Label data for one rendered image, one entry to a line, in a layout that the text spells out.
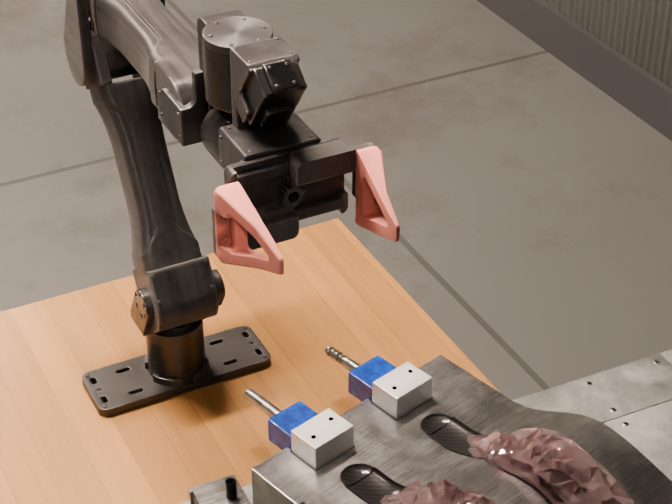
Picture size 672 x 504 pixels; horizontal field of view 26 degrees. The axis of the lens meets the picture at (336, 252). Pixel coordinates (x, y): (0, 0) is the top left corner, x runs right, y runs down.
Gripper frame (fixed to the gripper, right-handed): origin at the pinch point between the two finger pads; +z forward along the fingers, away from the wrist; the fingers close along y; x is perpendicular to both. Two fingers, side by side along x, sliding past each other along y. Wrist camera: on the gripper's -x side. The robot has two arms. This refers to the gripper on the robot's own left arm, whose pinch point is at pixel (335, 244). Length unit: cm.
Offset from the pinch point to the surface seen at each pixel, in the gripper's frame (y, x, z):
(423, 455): 14.1, 34.7, -8.7
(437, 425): 17.8, 35.1, -12.3
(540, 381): 94, 121, -96
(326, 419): 6.8, 32.0, -14.9
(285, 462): 1.8, 34.7, -13.9
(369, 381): 13.9, 33.4, -19.5
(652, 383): 45, 40, -13
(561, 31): 175, 114, -209
